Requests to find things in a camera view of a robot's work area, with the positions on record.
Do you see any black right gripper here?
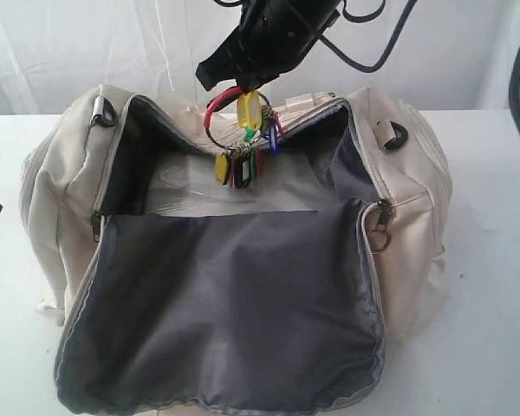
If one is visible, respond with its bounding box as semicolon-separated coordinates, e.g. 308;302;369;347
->
196;0;340;92

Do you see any colourful key tag bunch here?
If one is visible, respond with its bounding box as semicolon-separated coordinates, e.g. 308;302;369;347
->
204;86;284;189

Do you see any cream canvas duffel bag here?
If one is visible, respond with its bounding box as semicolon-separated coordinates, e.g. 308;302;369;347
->
20;86;452;415

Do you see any brass key ring zipper pull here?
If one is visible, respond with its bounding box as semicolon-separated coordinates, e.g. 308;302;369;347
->
367;199;393;255

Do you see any metal zipper slider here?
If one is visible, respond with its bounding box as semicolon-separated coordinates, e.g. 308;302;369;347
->
90;211;104;243

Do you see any black plastic strap ring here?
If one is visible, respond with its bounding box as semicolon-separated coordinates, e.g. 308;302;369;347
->
88;97;120;130
376;120;412;155

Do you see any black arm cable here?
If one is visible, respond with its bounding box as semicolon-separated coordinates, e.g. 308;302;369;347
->
216;0;520;153

